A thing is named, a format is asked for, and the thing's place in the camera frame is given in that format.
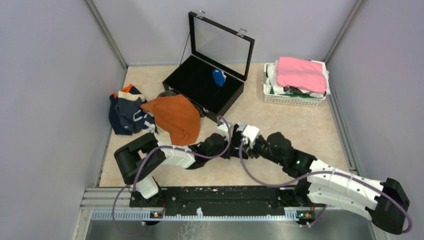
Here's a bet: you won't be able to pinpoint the black underwear white trim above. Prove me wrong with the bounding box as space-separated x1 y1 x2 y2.
230 121 247 158

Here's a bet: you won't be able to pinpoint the orange underwear cream waistband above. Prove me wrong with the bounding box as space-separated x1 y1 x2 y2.
141 94 201 146

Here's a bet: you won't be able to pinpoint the black display case glass lid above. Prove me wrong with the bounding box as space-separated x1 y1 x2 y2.
162 11 255 122

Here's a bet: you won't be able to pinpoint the royal blue underwear white trim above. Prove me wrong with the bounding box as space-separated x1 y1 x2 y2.
212 68 227 87

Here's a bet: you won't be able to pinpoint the olive grey underwear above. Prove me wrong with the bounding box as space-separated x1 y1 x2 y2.
157 90 178 98

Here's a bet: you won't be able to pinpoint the dark blue underwear cream waistband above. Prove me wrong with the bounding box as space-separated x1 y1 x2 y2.
115 91 157 134

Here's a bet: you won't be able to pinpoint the navy underwear orange waistband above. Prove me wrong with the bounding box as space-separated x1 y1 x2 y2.
108 92 138 135

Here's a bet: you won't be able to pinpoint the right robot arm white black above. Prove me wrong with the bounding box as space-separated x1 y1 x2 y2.
232 125 413 235

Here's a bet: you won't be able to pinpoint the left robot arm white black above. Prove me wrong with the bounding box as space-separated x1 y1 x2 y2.
114 117 232 207

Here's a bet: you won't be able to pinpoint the white cloths in basket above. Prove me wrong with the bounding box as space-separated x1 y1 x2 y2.
265 57 331 99

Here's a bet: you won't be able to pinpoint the white plastic basket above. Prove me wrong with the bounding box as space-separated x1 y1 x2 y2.
262 60 331 107

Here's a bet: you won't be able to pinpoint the pink folded cloth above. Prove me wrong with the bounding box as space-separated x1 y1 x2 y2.
275 56 328 95

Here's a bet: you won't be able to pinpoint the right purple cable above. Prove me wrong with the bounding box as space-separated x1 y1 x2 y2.
238 139 414 234

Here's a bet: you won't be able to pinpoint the purple cable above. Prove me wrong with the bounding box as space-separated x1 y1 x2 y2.
238 139 414 234
111 115 233 238

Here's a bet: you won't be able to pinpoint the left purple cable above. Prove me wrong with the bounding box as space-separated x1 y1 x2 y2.
111 115 233 238

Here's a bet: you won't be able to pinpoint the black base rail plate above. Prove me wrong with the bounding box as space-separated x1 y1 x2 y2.
129 186 312 217

